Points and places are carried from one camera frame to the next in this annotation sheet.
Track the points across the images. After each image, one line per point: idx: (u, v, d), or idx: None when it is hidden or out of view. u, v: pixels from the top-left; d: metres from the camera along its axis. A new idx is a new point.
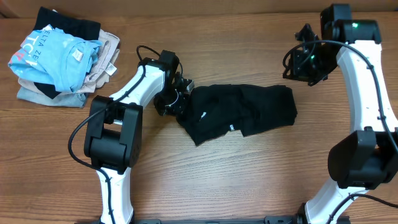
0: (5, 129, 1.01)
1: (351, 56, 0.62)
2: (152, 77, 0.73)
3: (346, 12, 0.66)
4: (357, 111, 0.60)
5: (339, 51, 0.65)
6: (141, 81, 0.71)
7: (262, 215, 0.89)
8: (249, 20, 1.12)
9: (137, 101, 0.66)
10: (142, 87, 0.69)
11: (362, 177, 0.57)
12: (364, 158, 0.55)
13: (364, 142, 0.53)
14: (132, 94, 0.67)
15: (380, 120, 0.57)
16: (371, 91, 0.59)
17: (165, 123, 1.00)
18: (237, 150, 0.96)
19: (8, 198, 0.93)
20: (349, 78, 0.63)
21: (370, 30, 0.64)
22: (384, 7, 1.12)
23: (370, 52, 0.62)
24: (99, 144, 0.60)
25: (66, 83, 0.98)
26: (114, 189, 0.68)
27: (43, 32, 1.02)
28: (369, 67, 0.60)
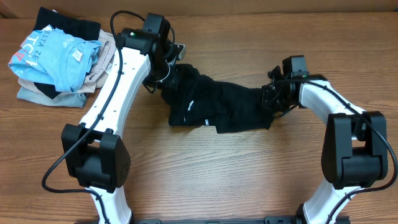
0: (5, 129, 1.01)
1: (310, 92, 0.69)
2: (132, 71, 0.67)
3: (300, 63, 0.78)
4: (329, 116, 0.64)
5: (300, 93, 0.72)
6: (118, 85, 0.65)
7: (262, 215, 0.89)
8: (249, 20, 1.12)
9: (113, 125, 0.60)
10: (118, 102, 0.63)
11: (355, 173, 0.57)
12: (347, 138, 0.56)
13: (339, 121, 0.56)
14: (107, 114, 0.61)
15: (347, 109, 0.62)
16: (334, 99, 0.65)
17: (152, 118, 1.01)
18: (237, 150, 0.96)
19: (8, 198, 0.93)
20: (315, 104, 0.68)
21: (319, 76, 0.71)
22: (384, 7, 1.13)
23: (326, 83, 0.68)
24: (82, 172, 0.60)
25: (66, 83, 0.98)
26: (107, 204, 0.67)
27: (43, 32, 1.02)
28: (324, 88, 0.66)
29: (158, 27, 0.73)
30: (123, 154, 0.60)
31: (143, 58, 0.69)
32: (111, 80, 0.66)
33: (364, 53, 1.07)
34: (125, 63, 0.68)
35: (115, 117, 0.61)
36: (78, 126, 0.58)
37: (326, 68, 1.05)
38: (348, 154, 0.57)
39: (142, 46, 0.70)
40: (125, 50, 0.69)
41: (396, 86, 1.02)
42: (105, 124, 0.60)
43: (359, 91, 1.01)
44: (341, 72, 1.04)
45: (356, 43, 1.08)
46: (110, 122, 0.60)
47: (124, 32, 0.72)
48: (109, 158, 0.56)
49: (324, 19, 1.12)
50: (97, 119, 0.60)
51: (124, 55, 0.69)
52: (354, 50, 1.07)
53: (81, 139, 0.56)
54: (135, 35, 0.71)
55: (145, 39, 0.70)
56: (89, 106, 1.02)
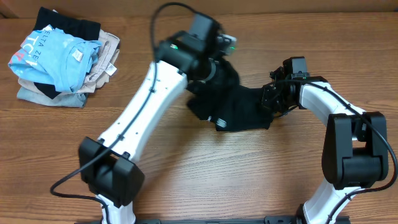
0: (5, 130, 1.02)
1: (311, 93, 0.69)
2: (164, 90, 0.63)
3: (300, 65, 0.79)
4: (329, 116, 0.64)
5: (301, 94, 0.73)
6: (145, 106, 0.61)
7: (262, 215, 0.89)
8: (249, 20, 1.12)
9: (132, 147, 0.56)
10: (142, 124, 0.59)
11: (356, 172, 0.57)
12: (347, 137, 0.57)
13: (339, 121, 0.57)
14: (127, 134, 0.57)
15: (347, 109, 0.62)
16: (335, 100, 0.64)
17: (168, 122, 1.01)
18: (237, 150, 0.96)
19: (8, 198, 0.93)
20: (316, 105, 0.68)
21: (319, 79, 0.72)
22: (384, 7, 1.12)
23: (324, 84, 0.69)
24: (94, 185, 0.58)
25: (66, 83, 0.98)
26: (112, 211, 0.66)
27: (43, 32, 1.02)
28: (324, 88, 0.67)
29: (204, 35, 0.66)
30: (138, 175, 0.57)
31: (180, 78, 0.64)
32: (140, 97, 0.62)
33: (364, 53, 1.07)
34: (159, 80, 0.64)
35: (135, 141, 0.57)
36: (97, 140, 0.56)
37: (326, 69, 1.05)
38: (348, 154, 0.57)
39: (181, 64, 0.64)
40: (163, 65, 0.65)
41: (396, 86, 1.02)
42: (124, 146, 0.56)
43: (359, 92, 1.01)
44: (340, 72, 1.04)
45: (357, 43, 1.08)
46: (129, 145, 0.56)
47: (166, 42, 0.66)
48: (122, 182, 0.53)
49: (324, 19, 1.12)
50: (117, 139, 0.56)
51: (160, 71, 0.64)
52: (354, 50, 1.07)
53: (96, 158, 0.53)
54: (178, 47, 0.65)
55: (188, 53, 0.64)
56: (89, 106, 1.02)
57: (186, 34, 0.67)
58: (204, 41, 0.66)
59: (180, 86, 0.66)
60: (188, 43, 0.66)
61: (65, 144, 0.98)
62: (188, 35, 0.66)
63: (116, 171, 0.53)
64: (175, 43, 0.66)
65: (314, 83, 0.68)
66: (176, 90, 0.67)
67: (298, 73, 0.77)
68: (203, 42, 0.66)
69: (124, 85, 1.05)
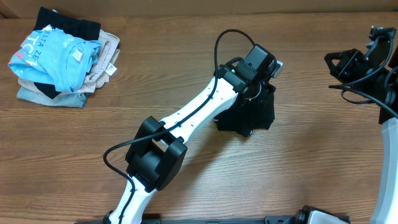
0: (5, 129, 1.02)
1: (396, 132, 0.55)
2: (219, 100, 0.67)
3: None
4: (388, 195, 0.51)
5: (389, 121, 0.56)
6: (203, 108, 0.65)
7: (262, 215, 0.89)
8: (249, 20, 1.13)
9: (187, 135, 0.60)
10: (198, 119, 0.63)
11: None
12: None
13: None
14: (185, 124, 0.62)
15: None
16: None
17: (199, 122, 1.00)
18: (237, 150, 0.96)
19: (8, 198, 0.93)
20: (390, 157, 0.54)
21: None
22: (384, 7, 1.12)
23: None
24: (138, 161, 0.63)
25: (66, 83, 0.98)
26: (134, 201, 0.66)
27: (43, 32, 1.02)
28: None
29: (259, 65, 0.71)
30: (178, 163, 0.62)
31: (234, 94, 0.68)
32: (199, 99, 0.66)
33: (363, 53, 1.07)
34: (217, 91, 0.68)
35: (189, 131, 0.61)
36: (159, 121, 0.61)
37: (326, 69, 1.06)
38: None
39: (234, 85, 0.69)
40: (221, 82, 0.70)
41: None
42: (180, 132, 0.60)
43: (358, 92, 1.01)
44: None
45: (357, 43, 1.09)
46: (185, 132, 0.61)
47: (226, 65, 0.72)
48: (169, 162, 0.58)
49: (324, 19, 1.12)
50: (176, 126, 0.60)
51: (219, 86, 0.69)
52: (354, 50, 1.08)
53: (153, 134, 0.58)
54: (236, 71, 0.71)
55: (242, 79, 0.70)
56: (89, 106, 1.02)
57: (245, 61, 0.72)
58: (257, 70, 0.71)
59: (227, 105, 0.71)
60: (243, 70, 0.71)
61: (65, 144, 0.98)
62: (244, 63, 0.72)
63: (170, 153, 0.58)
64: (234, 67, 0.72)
65: None
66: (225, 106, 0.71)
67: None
68: (256, 71, 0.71)
69: (124, 85, 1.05)
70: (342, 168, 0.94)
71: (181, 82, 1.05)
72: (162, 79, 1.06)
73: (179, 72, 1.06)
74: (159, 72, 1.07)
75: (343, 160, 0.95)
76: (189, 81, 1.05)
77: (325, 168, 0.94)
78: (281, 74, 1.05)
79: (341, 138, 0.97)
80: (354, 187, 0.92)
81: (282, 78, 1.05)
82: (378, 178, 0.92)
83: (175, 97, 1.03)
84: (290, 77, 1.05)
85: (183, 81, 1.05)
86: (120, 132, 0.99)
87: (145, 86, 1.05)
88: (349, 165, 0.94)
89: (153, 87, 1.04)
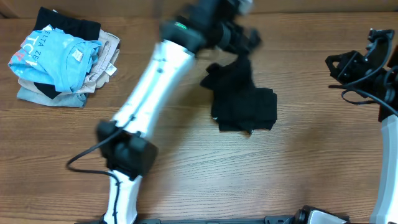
0: (5, 130, 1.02)
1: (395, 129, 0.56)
2: (171, 70, 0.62)
3: None
4: (385, 193, 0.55)
5: (387, 121, 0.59)
6: (156, 85, 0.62)
7: (262, 215, 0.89)
8: (249, 20, 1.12)
9: (144, 125, 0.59)
10: (152, 104, 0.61)
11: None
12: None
13: None
14: (138, 114, 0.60)
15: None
16: None
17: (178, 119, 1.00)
18: (237, 149, 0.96)
19: (8, 198, 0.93)
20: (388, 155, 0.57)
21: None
22: (385, 7, 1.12)
23: None
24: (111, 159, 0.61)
25: (66, 83, 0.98)
26: (122, 193, 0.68)
27: (43, 32, 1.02)
28: None
29: (212, 9, 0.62)
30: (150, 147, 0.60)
31: (186, 56, 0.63)
32: (149, 78, 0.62)
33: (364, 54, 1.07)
34: (166, 60, 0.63)
35: (146, 120, 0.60)
36: (109, 122, 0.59)
37: (326, 69, 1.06)
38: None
39: (187, 42, 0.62)
40: (170, 45, 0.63)
41: None
42: (135, 126, 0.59)
43: None
44: None
45: (357, 43, 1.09)
46: (140, 124, 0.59)
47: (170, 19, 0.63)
48: (137, 154, 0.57)
49: (324, 19, 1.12)
50: (129, 121, 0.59)
51: (166, 53, 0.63)
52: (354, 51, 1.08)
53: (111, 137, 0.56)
54: (186, 23, 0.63)
55: (194, 30, 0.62)
56: (89, 106, 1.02)
57: (195, 8, 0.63)
58: (211, 16, 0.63)
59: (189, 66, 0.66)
60: (194, 18, 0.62)
61: (65, 144, 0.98)
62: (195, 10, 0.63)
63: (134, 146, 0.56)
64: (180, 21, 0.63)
65: None
66: (186, 68, 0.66)
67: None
68: (210, 17, 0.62)
69: (125, 85, 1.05)
70: (342, 168, 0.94)
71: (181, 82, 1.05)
72: None
73: None
74: None
75: (343, 160, 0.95)
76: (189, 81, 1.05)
77: (324, 168, 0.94)
78: (282, 74, 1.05)
79: (342, 138, 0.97)
80: (354, 188, 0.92)
81: (282, 78, 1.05)
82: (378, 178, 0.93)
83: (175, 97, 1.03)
84: (290, 78, 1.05)
85: None
86: None
87: None
88: (349, 165, 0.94)
89: None
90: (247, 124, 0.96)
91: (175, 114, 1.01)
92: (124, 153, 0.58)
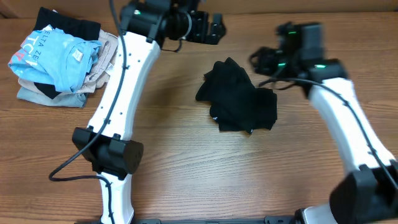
0: (5, 130, 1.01)
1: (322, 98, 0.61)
2: (137, 63, 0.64)
3: (316, 37, 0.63)
4: (346, 150, 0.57)
5: (313, 94, 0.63)
6: (123, 81, 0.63)
7: (262, 215, 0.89)
8: (249, 20, 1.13)
9: (120, 125, 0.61)
10: (124, 102, 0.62)
11: (367, 217, 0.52)
12: (365, 201, 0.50)
13: (364, 183, 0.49)
14: (113, 116, 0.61)
15: (372, 155, 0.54)
16: (354, 126, 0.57)
17: (171, 121, 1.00)
18: (237, 149, 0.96)
19: (8, 198, 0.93)
20: (330, 121, 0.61)
21: (338, 66, 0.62)
22: (384, 7, 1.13)
23: (341, 89, 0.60)
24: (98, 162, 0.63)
25: (66, 83, 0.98)
26: (114, 193, 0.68)
27: (43, 32, 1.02)
28: (346, 104, 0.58)
29: None
30: (132, 147, 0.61)
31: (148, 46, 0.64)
32: (115, 76, 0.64)
33: (364, 54, 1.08)
34: (129, 54, 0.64)
35: (120, 121, 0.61)
36: (86, 129, 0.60)
37: None
38: (365, 210, 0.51)
39: (148, 31, 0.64)
40: (130, 35, 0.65)
41: (397, 86, 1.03)
42: (111, 129, 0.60)
43: (358, 92, 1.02)
44: None
45: (356, 43, 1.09)
46: (117, 126, 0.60)
47: (128, 6, 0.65)
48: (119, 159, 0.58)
49: (324, 19, 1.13)
50: (104, 124, 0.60)
51: (128, 43, 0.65)
52: (354, 50, 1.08)
53: (88, 144, 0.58)
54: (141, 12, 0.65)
55: (152, 15, 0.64)
56: (89, 106, 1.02)
57: None
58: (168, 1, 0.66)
59: (156, 52, 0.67)
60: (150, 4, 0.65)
61: (65, 144, 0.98)
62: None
63: (114, 147, 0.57)
64: (138, 7, 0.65)
65: (334, 92, 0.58)
66: (153, 58, 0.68)
67: (309, 50, 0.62)
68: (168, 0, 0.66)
69: None
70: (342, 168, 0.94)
71: (181, 82, 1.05)
72: (162, 79, 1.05)
73: (179, 73, 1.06)
74: (159, 72, 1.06)
75: None
76: (189, 81, 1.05)
77: (324, 168, 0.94)
78: None
79: None
80: None
81: None
82: None
83: (175, 97, 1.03)
84: None
85: (183, 80, 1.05)
86: None
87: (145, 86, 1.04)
88: None
89: (153, 87, 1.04)
90: (246, 125, 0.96)
91: (165, 116, 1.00)
92: (107, 155, 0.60)
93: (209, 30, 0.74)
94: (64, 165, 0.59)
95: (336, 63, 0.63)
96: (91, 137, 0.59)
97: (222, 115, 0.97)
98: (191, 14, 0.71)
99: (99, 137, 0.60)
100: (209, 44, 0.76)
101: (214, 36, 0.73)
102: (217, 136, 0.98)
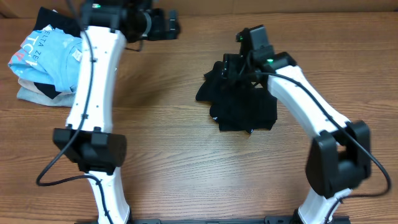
0: (5, 130, 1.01)
1: (279, 86, 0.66)
2: (104, 55, 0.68)
3: (260, 37, 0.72)
4: (307, 122, 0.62)
5: (269, 84, 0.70)
6: (94, 75, 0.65)
7: (262, 215, 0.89)
8: (249, 20, 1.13)
9: (99, 117, 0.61)
10: (98, 95, 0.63)
11: (341, 180, 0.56)
12: (333, 161, 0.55)
13: (326, 145, 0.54)
14: (89, 110, 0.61)
15: (329, 121, 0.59)
16: (309, 101, 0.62)
17: (171, 121, 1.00)
18: (237, 149, 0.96)
19: (8, 198, 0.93)
20: (290, 103, 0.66)
21: (285, 57, 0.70)
22: (384, 7, 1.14)
23: (292, 74, 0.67)
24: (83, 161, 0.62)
25: (66, 83, 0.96)
26: (106, 191, 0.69)
27: (43, 32, 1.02)
28: (298, 84, 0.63)
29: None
30: (115, 139, 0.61)
31: (113, 37, 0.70)
32: (85, 71, 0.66)
33: (364, 54, 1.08)
34: (96, 47, 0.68)
35: (98, 114, 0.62)
36: (64, 128, 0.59)
37: (327, 69, 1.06)
38: (335, 173, 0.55)
39: (111, 22, 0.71)
40: (93, 29, 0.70)
41: (395, 86, 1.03)
42: (91, 124, 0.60)
43: (358, 92, 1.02)
44: (341, 73, 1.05)
45: (356, 43, 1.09)
46: (96, 119, 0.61)
47: (85, 5, 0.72)
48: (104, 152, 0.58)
49: (324, 19, 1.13)
50: (83, 119, 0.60)
51: (93, 37, 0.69)
52: (354, 50, 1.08)
53: (71, 141, 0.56)
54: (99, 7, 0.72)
55: (110, 8, 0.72)
56: None
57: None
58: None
59: (122, 41, 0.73)
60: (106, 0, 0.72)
61: None
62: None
63: (97, 141, 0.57)
64: (96, 3, 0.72)
65: (286, 78, 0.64)
66: (120, 46, 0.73)
67: (260, 50, 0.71)
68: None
69: (124, 85, 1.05)
70: None
71: (180, 82, 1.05)
72: (162, 79, 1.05)
73: (179, 72, 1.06)
74: (159, 72, 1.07)
75: None
76: (188, 81, 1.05)
77: None
78: None
79: None
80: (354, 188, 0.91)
81: None
82: (377, 179, 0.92)
83: (175, 97, 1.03)
84: None
85: (183, 80, 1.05)
86: (119, 132, 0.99)
87: (145, 86, 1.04)
88: None
89: (153, 87, 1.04)
90: (246, 124, 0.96)
91: (165, 116, 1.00)
92: (91, 151, 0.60)
93: (168, 25, 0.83)
94: (50, 167, 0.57)
95: (284, 55, 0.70)
96: (72, 135, 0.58)
97: (221, 116, 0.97)
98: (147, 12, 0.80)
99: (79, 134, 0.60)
100: (170, 38, 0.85)
101: (173, 30, 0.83)
102: (217, 136, 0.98)
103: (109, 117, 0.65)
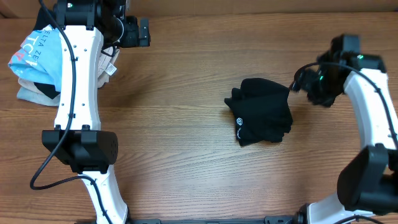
0: (5, 129, 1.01)
1: (354, 88, 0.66)
2: (84, 53, 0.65)
3: (354, 43, 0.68)
4: (366, 130, 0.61)
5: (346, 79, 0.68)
6: (77, 74, 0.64)
7: (262, 215, 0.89)
8: (249, 20, 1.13)
9: (86, 115, 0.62)
10: (83, 93, 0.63)
11: (372, 199, 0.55)
12: (373, 178, 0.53)
13: (376, 158, 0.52)
14: (76, 109, 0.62)
15: (391, 138, 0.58)
16: (380, 112, 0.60)
17: (170, 121, 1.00)
18: (237, 149, 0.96)
19: (7, 198, 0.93)
20: (357, 103, 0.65)
21: (376, 62, 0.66)
22: (385, 7, 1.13)
23: (376, 78, 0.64)
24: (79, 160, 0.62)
25: None
26: (102, 190, 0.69)
27: (43, 32, 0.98)
28: (377, 91, 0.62)
29: None
30: (106, 135, 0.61)
31: (91, 35, 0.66)
32: (67, 71, 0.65)
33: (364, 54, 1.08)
34: (74, 46, 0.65)
35: (84, 112, 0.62)
36: (53, 130, 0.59)
37: None
38: (371, 188, 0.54)
39: (86, 20, 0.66)
40: (69, 28, 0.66)
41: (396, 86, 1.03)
42: (78, 122, 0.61)
43: None
44: None
45: None
46: (83, 119, 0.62)
47: (59, 2, 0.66)
48: (96, 150, 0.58)
49: (324, 19, 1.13)
50: (70, 119, 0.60)
51: (69, 36, 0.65)
52: None
53: (61, 140, 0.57)
54: (74, 5, 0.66)
55: (86, 5, 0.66)
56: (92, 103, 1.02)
57: None
58: None
59: (100, 38, 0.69)
60: None
61: None
62: None
63: (86, 139, 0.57)
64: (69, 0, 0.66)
65: (368, 79, 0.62)
66: (99, 45, 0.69)
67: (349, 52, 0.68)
68: None
69: (124, 85, 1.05)
70: (342, 168, 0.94)
71: (181, 82, 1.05)
72: (162, 79, 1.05)
73: (179, 72, 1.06)
74: (159, 72, 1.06)
75: (344, 160, 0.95)
76: (188, 81, 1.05)
77: (324, 168, 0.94)
78: (281, 75, 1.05)
79: (341, 138, 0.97)
80: None
81: (282, 78, 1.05)
82: None
83: (175, 97, 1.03)
84: (290, 78, 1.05)
85: (183, 81, 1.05)
86: (120, 132, 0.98)
87: (145, 86, 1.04)
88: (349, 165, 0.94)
89: (153, 87, 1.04)
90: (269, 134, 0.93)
91: (164, 116, 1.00)
92: (83, 151, 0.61)
93: (140, 33, 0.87)
94: (41, 170, 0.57)
95: (376, 58, 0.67)
96: (60, 135, 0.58)
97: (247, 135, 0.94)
98: (120, 18, 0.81)
99: (68, 134, 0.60)
100: (143, 46, 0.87)
101: (145, 37, 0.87)
102: (217, 136, 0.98)
103: (96, 112, 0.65)
